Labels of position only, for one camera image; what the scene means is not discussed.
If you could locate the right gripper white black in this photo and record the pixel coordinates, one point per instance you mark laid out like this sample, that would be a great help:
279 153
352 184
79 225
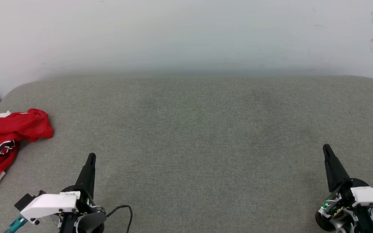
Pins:
371 197

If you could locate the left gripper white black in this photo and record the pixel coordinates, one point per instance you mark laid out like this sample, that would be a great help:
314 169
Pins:
53 204

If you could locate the red and white shirt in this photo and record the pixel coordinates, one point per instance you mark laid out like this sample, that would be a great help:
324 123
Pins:
11 129

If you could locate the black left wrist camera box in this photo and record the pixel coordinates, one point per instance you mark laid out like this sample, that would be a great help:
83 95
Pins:
26 200

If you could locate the teal left camera connector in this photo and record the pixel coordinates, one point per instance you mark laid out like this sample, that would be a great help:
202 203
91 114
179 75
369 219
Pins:
16 224

